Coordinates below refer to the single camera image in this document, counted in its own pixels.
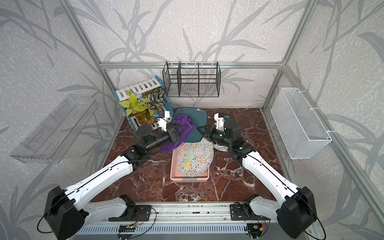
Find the electronics board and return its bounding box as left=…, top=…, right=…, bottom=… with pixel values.
left=245, top=224, right=264, bottom=240
left=118, top=225, right=136, bottom=235

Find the dark green square plate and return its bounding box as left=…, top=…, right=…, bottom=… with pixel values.
left=174, top=107, right=208, bottom=143

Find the pink plastic basket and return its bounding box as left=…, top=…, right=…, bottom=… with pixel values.
left=170, top=143, right=210, bottom=183

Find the colourful patterned round plate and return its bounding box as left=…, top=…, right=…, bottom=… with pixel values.
left=176, top=139, right=214, bottom=177

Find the black wire basket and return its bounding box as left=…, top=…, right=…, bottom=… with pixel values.
left=162, top=62, right=222, bottom=98

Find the left electronics board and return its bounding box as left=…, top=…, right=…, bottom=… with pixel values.
left=118, top=225, right=136, bottom=235

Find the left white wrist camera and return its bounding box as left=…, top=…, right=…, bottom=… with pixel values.
left=154, top=111, right=171, bottom=132

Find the potted plant glass vase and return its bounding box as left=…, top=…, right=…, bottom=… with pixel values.
left=119, top=87, right=165, bottom=125

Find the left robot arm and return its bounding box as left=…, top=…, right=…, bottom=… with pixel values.
left=43, top=124, right=193, bottom=240

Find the purple cloth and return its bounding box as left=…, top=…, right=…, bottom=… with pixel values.
left=161, top=114, right=195, bottom=153

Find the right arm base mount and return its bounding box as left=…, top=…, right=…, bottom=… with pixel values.
left=230, top=194, right=270, bottom=221

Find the white mesh wall basket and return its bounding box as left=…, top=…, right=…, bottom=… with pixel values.
left=271, top=88, right=332, bottom=160

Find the blue white slatted crate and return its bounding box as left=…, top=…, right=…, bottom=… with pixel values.
left=114, top=76, right=174, bottom=131

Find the striped plaid round plate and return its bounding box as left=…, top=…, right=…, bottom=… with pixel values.
left=213, top=144, right=228, bottom=152

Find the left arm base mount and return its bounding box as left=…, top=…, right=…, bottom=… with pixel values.
left=108, top=195, right=152, bottom=222

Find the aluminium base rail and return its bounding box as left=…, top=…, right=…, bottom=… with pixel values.
left=83, top=197, right=280, bottom=225

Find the clear acrylic wall shelf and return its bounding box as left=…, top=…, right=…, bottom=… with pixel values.
left=10, top=95, right=99, bottom=164

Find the right electronics board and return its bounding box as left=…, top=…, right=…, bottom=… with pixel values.
left=245, top=224, right=264, bottom=240

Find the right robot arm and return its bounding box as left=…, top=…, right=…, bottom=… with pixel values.
left=197, top=119, right=318, bottom=239

